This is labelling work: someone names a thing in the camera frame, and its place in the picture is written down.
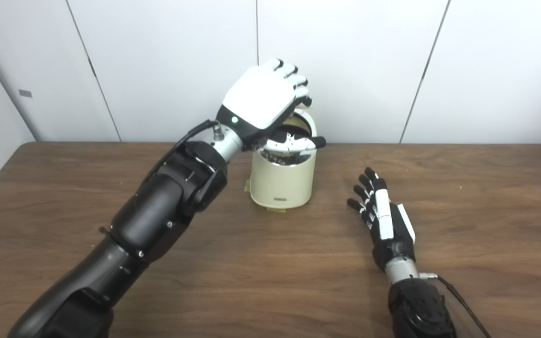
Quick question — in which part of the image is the cream-colored bin body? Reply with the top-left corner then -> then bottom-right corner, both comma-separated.
250,109 -> 318,208

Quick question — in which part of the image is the round cream bin lid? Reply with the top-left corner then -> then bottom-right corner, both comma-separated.
278,112 -> 309,134

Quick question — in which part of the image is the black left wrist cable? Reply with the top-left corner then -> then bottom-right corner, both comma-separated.
151,120 -> 219,174

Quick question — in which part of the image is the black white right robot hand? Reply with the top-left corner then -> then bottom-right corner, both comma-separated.
347,167 -> 417,272

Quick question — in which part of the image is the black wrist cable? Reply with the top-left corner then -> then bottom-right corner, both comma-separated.
418,273 -> 492,338
151,120 -> 219,174

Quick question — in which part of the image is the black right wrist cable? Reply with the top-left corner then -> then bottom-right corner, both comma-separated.
418,273 -> 492,338

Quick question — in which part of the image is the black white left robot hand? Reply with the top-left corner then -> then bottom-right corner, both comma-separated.
216,58 -> 326,155

